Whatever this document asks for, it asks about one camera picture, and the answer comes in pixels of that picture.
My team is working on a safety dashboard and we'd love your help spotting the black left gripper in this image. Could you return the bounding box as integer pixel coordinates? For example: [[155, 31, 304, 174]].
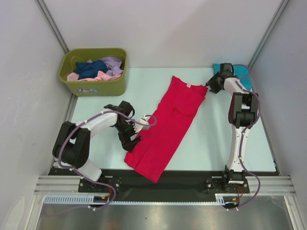
[[113, 119, 142, 152]]

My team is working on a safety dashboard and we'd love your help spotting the red t shirt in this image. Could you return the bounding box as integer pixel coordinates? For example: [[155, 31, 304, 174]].
[[124, 76, 208, 183]]

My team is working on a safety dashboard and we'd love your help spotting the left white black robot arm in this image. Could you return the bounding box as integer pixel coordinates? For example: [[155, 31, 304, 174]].
[[52, 101, 149, 192]]

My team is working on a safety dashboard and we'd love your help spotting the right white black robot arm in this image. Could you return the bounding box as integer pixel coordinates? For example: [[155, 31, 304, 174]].
[[206, 63, 260, 193]]

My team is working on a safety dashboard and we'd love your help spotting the folded teal t shirt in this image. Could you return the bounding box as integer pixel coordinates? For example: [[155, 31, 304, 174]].
[[213, 63, 252, 91]]

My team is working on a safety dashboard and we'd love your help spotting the olive green plastic bin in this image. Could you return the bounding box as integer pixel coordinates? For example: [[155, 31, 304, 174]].
[[59, 47, 128, 97]]

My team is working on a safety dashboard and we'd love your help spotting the lilac t shirt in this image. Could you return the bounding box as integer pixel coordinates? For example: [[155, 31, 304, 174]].
[[100, 57, 124, 76]]

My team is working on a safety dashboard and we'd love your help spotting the navy blue t shirt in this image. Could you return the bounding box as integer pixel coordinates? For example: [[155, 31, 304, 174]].
[[73, 60, 108, 80]]

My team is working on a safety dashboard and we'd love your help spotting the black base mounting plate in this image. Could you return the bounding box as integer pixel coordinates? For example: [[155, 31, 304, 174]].
[[47, 168, 280, 202]]

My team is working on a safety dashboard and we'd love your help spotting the pink t shirt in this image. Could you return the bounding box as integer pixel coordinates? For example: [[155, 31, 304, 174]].
[[67, 71, 121, 81]]

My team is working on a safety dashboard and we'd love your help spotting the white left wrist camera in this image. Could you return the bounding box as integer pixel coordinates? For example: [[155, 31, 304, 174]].
[[135, 115, 150, 133]]

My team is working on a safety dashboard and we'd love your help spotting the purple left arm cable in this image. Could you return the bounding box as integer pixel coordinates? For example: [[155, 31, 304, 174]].
[[45, 110, 158, 214]]

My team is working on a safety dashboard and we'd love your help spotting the right aluminium corner post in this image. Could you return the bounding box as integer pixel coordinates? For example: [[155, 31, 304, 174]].
[[248, 0, 291, 69]]

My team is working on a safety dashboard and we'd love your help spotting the aluminium corner post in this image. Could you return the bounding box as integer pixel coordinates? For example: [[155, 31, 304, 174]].
[[248, 0, 291, 69], [35, 0, 69, 54]]

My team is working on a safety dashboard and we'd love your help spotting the aluminium frame rail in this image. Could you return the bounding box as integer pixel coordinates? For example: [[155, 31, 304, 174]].
[[34, 175, 296, 196]]

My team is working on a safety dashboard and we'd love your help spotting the blue slotted cable duct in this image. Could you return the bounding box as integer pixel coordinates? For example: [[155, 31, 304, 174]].
[[44, 195, 238, 206]]

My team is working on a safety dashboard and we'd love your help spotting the left aluminium corner post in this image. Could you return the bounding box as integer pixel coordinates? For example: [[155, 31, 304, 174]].
[[35, 0, 69, 54]]

